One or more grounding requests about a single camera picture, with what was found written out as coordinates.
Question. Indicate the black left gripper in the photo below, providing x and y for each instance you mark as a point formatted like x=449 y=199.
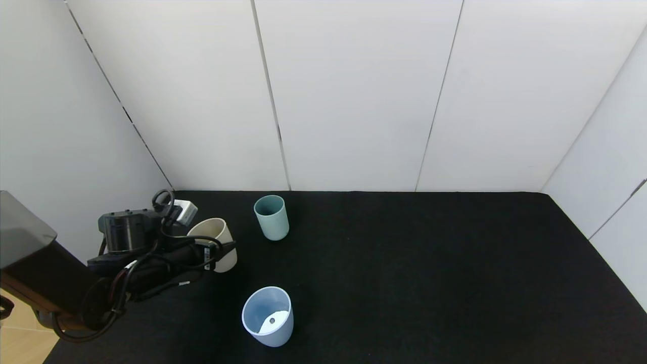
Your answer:
x=208 y=256

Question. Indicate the beige plastic cup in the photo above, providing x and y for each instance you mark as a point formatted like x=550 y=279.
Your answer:
x=210 y=228

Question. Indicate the teal plastic cup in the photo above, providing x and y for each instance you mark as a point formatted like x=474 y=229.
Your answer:
x=274 y=225

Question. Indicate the light blue plastic cup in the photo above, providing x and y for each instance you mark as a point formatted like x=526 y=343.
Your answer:
x=278 y=336

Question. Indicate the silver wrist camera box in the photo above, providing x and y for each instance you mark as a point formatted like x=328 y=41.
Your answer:
x=184 y=212

